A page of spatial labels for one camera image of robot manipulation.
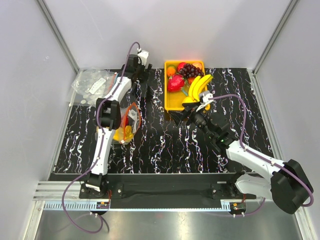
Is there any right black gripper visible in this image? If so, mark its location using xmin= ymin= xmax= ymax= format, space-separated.
xmin=168 ymin=101 xmax=216 ymax=140

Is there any clear zip bag orange zipper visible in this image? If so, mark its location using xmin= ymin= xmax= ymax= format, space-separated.
xmin=112 ymin=102 xmax=142 ymax=145

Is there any red apple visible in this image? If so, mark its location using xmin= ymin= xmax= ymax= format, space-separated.
xmin=123 ymin=116 xmax=129 ymax=126

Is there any yellow mango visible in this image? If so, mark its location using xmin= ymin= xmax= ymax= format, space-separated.
xmin=123 ymin=125 xmax=134 ymax=140

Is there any yellow banana bunch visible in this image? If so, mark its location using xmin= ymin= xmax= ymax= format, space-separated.
xmin=188 ymin=74 xmax=213 ymax=101
xmin=113 ymin=127 xmax=134 ymax=144

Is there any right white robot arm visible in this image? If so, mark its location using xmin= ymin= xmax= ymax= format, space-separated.
xmin=168 ymin=107 xmax=314 ymax=215

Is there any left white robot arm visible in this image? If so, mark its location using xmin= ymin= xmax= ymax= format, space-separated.
xmin=84 ymin=49 xmax=152 ymax=198

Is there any stack of clear zip bags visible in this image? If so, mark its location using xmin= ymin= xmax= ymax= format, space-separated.
xmin=71 ymin=69 xmax=118 ymax=107

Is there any yellow plastic fruit tray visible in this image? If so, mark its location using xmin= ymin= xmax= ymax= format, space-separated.
xmin=164 ymin=60 xmax=211 ymax=111

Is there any yellow pear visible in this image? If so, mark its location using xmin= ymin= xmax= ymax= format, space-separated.
xmin=182 ymin=96 xmax=197 ymax=108

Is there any pink dragon fruit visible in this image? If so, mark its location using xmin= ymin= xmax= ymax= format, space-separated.
xmin=167 ymin=74 xmax=185 ymax=92

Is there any orange fruit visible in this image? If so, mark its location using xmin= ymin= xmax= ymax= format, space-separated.
xmin=166 ymin=65 xmax=177 ymax=77

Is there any yellow banana bunch in tray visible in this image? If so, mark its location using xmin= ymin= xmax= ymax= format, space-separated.
xmin=188 ymin=74 xmax=213 ymax=101

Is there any red peach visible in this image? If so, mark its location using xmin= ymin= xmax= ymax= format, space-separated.
xmin=176 ymin=62 xmax=186 ymax=72

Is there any dark purple grape bunch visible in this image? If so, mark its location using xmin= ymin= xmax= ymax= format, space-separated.
xmin=178 ymin=63 xmax=204 ymax=78

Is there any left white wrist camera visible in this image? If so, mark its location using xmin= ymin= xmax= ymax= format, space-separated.
xmin=137 ymin=49 xmax=150 ymax=66

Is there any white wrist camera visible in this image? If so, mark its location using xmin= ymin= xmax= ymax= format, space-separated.
xmin=199 ymin=90 xmax=214 ymax=106
xmin=137 ymin=49 xmax=150 ymax=66

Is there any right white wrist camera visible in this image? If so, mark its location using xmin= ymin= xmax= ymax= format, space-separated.
xmin=199 ymin=90 xmax=214 ymax=106

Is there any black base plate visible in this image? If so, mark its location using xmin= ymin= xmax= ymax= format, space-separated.
xmin=79 ymin=173 xmax=244 ymax=200

